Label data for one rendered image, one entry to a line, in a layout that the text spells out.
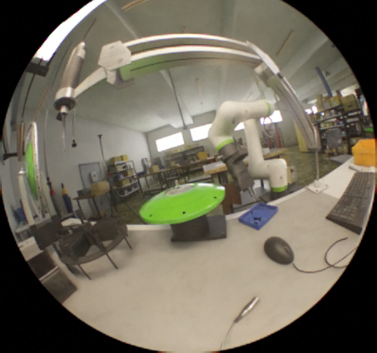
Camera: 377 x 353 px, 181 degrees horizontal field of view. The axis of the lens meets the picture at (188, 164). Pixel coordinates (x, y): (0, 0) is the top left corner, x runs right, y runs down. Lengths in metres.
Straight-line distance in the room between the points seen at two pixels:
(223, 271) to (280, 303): 0.16
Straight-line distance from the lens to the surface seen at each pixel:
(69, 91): 0.25
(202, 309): 0.29
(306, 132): 0.52
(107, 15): 2.63
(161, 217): 0.31
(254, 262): 0.34
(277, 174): 0.76
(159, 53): 0.23
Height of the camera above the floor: 1.19
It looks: 3 degrees down
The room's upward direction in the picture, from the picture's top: 15 degrees counter-clockwise
